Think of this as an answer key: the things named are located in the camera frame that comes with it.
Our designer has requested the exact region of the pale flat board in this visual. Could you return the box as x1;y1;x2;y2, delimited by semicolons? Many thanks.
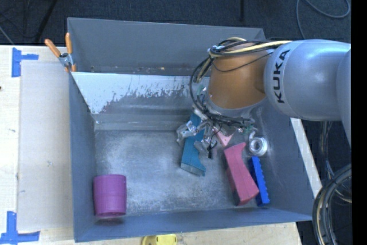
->
16;61;74;235

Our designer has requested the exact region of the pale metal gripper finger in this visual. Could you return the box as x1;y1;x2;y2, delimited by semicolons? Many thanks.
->
175;120;199;147
194;137;210;153

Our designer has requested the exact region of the pink-red flat block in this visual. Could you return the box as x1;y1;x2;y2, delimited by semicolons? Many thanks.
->
222;142;260;207

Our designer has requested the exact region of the small pink triangular piece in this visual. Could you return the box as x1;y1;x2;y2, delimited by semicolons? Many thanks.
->
214;129;233;149

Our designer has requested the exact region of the teal flat block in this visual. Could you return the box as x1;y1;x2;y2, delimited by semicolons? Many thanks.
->
180;112;207;177

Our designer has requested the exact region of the grey metal bin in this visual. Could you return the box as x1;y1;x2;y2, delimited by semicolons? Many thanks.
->
67;17;315;243

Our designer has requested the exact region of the purple cup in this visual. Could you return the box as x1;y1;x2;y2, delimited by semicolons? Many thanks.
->
92;174;128;218

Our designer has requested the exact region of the blue toy brick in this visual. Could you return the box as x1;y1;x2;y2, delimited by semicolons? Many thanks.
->
247;155;271;207

